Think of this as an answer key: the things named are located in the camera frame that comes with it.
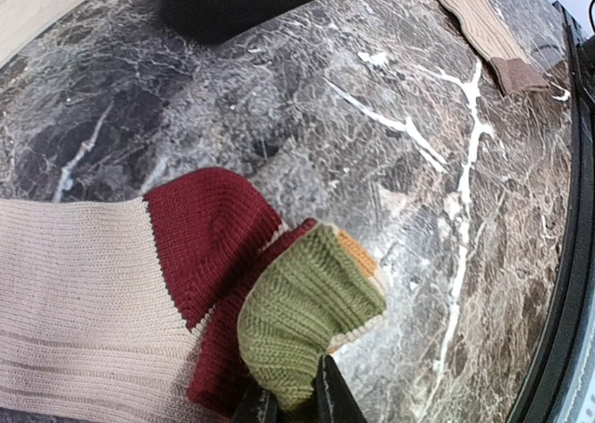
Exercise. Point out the beige striped sock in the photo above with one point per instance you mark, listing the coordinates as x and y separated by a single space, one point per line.
165 307

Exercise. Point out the wooden compartment tray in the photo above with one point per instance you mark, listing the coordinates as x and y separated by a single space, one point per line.
23 20

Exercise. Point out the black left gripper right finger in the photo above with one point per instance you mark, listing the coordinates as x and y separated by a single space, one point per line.
334 401

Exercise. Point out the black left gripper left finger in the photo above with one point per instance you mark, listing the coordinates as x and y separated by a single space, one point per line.
257 406

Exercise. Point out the tan plain sock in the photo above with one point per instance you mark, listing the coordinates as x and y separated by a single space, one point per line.
490 36

